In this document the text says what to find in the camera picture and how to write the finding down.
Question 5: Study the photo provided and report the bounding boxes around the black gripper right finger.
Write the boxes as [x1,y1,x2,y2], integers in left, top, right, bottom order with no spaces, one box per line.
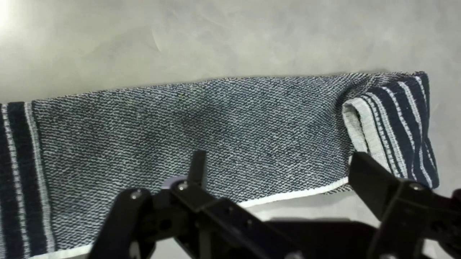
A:
[349,151,461,259]

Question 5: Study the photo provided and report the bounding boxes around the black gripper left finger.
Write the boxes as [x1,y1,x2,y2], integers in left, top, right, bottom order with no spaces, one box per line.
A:
[86,150,309,259]

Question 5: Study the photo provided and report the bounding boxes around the blue striped dish towel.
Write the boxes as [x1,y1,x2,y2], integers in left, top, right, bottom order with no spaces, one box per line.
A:
[0,70,441,259]

